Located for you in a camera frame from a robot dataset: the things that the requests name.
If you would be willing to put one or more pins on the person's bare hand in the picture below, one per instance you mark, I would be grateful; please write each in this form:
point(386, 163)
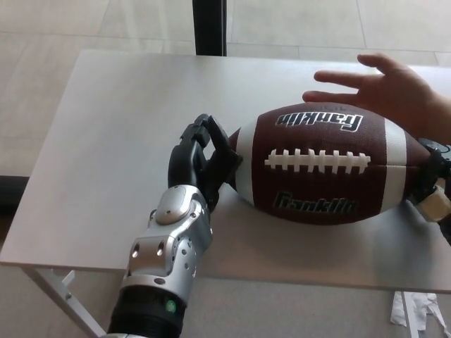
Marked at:
point(405, 95)

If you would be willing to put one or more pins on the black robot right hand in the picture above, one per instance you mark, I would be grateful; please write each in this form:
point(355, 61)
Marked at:
point(437, 204)

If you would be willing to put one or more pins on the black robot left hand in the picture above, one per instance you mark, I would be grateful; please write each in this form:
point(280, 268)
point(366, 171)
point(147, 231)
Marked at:
point(186, 158)

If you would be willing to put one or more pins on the brown Franklin football white stripes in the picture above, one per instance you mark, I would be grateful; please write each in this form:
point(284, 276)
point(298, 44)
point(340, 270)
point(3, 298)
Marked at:
point(317, 183)

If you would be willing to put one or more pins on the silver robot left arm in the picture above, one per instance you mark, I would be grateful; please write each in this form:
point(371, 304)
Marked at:
point(162, 253)

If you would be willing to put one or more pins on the white crumpled paper scrap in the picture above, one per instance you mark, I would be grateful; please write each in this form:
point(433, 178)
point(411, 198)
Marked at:
point(428, 313)

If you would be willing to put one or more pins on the black window frame post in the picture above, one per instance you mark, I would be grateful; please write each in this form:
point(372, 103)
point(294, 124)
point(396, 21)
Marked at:
point(209, 26)

